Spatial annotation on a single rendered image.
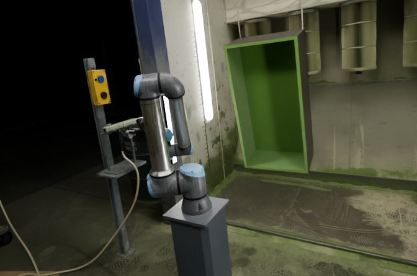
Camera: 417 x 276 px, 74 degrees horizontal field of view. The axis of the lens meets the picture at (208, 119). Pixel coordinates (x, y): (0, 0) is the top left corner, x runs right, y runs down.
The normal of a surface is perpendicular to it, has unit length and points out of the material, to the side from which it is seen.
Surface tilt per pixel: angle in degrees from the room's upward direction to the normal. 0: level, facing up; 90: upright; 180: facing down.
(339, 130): 57
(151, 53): 90
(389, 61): 90
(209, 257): 90
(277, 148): 102
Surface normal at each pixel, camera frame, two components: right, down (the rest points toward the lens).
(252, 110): -0.44, 0.42
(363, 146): -0.47, -0.34
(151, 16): 0.86, 0.00
